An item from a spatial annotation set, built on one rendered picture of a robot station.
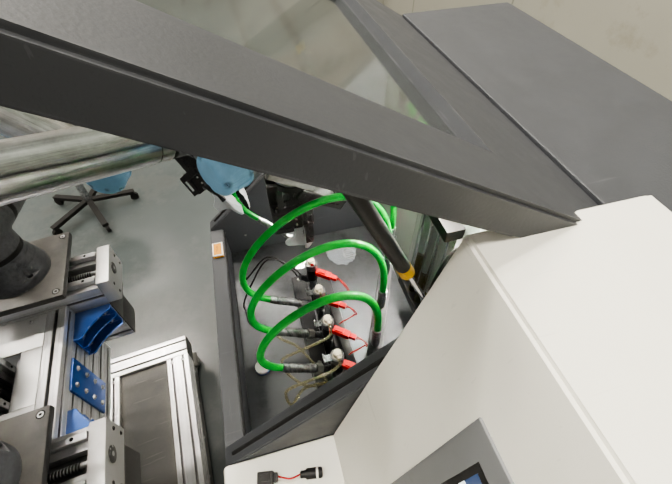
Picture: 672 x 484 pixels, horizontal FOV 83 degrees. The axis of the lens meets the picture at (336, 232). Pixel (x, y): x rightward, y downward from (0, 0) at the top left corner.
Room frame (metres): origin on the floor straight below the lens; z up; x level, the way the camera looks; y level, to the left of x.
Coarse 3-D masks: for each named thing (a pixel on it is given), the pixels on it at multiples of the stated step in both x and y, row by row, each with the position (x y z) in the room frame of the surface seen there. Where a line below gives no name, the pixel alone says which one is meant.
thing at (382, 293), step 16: (336, 240) 0.41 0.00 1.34; (352, 240) 0.42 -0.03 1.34; (304, 256) 0.39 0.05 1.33; (384, 272) 0.43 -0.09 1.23; (384, 288) 0.43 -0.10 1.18; (256, 304) 0.36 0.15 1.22; (384, 304) 0.43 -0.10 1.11; (256, 320) 0.37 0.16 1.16; (288, 336) 0.37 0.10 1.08; (304, 336) 0.38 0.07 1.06
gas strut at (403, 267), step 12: (360, 204) 0.23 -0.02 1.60; (372, 204) 0.24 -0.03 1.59; (360, 216) 0.24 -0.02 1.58; (372, 216) 0.24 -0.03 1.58; (372, 228) 0.24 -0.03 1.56; (384, 228) 0.25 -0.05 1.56; (384, 240) 0.24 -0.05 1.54; (384, 252) 0.25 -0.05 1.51; (396, 252) 0.25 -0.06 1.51; (396, 264) 0.25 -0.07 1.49; (408, 264) 0.26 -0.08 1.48; (408, 276) 0.26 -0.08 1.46; (420, 288) 0.27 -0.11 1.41
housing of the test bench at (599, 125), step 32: (448, 32) 0.86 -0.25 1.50; (480, 32) 0.86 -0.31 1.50; (512, 32) 0.86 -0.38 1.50; (544, 32) 0.86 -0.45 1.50; (480, 64) 0.71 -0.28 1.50; (512, 64) 0.71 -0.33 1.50; (544, 64) 0.71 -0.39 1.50; (576, 64) 0.71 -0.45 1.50; (608, 64) 0.70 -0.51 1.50; (512, 96) 0.59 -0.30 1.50; (544, 96) 0.59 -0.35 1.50; (576, 96) 0.59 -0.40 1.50; (608, 96) 0.59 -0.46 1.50; (640, 96) 0.59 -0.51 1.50; (544, 128) 0.50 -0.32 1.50; (576, 128) 0.50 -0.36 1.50; (608, 128) 0.49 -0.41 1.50; (640, 128) 0.49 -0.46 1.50; (576, 160) 0.42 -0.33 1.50; (608, 160) 0.42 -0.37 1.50; (640, 160) 0.42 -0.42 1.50; (608, 192) 0.35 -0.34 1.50; (640, 192) 0.35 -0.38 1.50
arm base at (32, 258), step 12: (24, 240) 0.62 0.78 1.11; (24, 252) 0.58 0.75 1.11; (36, 252) 0.60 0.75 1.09; (0, 264) 0.53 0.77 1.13; (12, 264) 0.55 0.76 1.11; (24, 264) 0.56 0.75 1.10; (36, 264) 0.57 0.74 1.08; (48, 264) 0.60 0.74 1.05; (0, 276) 0.52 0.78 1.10; (12, 276) 0.53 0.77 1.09; (24, 276) 0.54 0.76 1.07; (36, 276) 0.55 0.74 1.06; (0, 288) 0.51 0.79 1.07; (12, 288) 0.51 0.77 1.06; (24, 288) 0.52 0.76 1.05
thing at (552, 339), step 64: (512, 256) 0.22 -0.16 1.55; (576, 256) 0.21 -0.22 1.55; (640, 256) 0.21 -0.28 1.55; (448, 320) 0.20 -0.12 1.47; (512, 320) 0.15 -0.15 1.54; (576, 320) 0.15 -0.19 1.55; (640, 320) 0.15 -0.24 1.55; (384, 384) 0.20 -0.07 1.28; (448, 384) 0.15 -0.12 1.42; (512, 384) 0.12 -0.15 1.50; (576, 384) 0.10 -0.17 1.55; (640, 384) 0.10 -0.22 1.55; (384, 448) 0.13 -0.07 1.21; (512, 448) 0.08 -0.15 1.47; (576, 448) 0.06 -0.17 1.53; (640, 448) 0.06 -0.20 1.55
